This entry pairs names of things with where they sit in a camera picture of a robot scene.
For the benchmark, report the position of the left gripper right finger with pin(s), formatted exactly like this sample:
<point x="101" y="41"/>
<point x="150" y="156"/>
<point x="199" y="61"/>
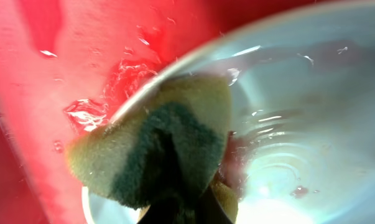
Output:
<point x="215" y="206"/>

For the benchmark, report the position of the red plastic tray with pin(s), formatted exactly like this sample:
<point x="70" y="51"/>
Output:
<point x="56" y="57"/>

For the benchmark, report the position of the green scrubbing sponge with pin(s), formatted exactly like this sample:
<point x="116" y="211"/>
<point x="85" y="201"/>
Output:
<point x="169" y="147"/>

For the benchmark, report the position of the light blue plate front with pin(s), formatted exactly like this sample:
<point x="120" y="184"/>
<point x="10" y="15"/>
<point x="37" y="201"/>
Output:
<point x="303" y="113"/>

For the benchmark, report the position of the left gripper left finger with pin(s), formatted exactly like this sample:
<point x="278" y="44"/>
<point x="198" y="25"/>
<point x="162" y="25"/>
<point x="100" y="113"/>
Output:
<point x="163" y="212"/>

